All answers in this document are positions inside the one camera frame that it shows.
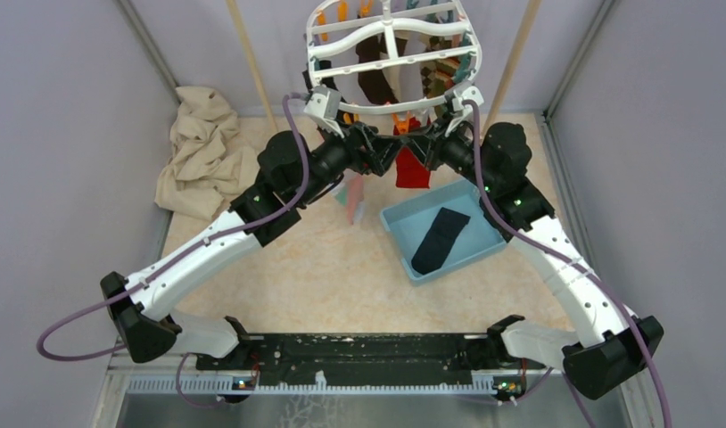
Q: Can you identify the dark brown sock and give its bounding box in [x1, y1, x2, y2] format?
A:
[355, 36, 399, 105]

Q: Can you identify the wooden hanging rack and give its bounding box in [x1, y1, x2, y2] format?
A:
[227, 1, 546, 117]

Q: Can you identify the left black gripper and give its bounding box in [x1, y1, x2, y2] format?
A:
[295, 115, 408, 207]

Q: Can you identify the beige crumpled cloth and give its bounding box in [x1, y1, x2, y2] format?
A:
[154, 86, 258, 220]

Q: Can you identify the red sock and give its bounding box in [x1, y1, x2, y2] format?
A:
[395, 148, 431, 189]

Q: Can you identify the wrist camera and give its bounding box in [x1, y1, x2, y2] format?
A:
[445, 85, 484, 136]
[303, 86, 343, 137]

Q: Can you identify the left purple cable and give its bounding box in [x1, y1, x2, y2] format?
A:
[37, 93, 311, 363]

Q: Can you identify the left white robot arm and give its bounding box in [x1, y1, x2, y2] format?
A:
[101, 122, 405, 369]

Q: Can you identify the argyle patterned sock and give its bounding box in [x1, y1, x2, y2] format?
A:
[420, 36, 472, 98]

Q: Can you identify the pink patterned sock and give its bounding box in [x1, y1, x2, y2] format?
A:
[333, 173, 365, 226]

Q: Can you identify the black sock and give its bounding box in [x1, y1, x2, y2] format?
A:
[302, 59, 343, 101]

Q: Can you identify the white round clip hanger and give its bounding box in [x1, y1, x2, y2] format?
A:
[306, 1, 483, 119]

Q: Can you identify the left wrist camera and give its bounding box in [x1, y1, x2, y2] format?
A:
[303, 86, 343, 137]

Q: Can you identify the dark navy sock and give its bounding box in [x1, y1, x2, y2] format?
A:
[411, 208, 471, 276]

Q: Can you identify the light blue plastic basket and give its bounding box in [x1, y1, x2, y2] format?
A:
[380, 179, 506, 285]

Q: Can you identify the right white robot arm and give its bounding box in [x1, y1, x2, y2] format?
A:
[404, 122, 664, 400]

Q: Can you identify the orange hanger clip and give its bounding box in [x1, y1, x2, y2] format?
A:
[392, 112, 420, 136]

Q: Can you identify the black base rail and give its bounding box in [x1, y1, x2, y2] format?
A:
[195, 333, 527, 399]

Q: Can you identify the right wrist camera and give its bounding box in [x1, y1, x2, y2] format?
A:
[445, 85, 484, 136]

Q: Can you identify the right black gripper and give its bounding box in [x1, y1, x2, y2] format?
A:
[403, 110, 497, 193]

